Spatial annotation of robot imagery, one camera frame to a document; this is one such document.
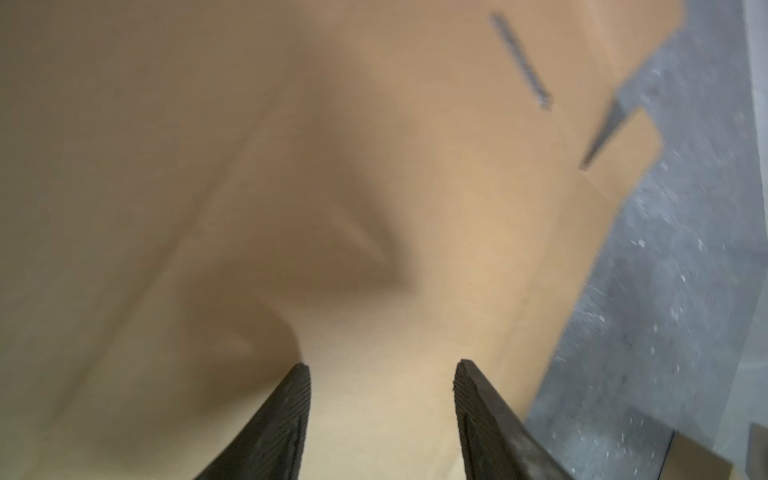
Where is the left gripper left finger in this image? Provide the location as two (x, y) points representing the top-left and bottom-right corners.
(196, 363), (311, 480)

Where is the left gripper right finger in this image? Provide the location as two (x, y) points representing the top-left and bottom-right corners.
(453, 359), (572, 480)

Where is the cardboard box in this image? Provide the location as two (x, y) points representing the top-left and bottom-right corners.
(658, 431), (734, 480)
(1, 1), (684, 479)

